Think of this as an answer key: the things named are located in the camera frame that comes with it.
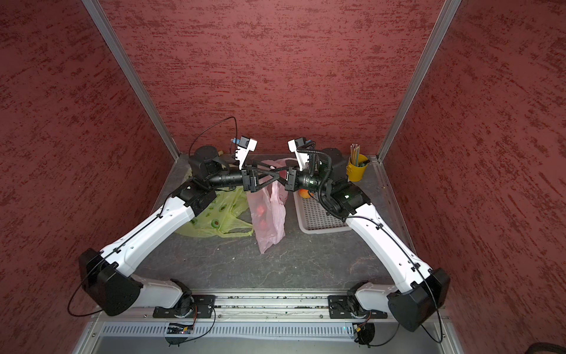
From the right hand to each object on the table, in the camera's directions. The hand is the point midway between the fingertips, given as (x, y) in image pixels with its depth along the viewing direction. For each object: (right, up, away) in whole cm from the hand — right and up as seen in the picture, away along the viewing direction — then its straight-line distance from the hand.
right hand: (269, 179), depth 63 cm
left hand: (+2, +1, -1) cm, 2 cm away
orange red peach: (+13, -7, +36) cm, 39 cm away
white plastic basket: (+17, -18, +32) cm, 41 cm away
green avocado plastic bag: (-21, -16, +29) cm, 39 cm away
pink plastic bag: (-2, -10, +16) cm, 19 cm away
